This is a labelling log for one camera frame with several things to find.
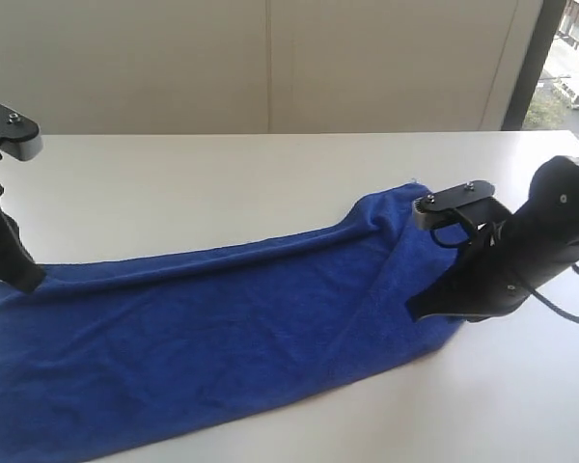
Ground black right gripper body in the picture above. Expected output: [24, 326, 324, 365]
[428, 203, 579, 322]

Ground blue microfiber towel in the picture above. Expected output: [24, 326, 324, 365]
[0, 183, 457, 462]

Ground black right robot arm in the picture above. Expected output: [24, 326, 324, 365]
[406, 156, 579, 324]

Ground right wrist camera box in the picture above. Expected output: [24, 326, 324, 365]
[412, 180, 507, 231]

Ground dark window frame post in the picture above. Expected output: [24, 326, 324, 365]
[501, 0, 566, 131]

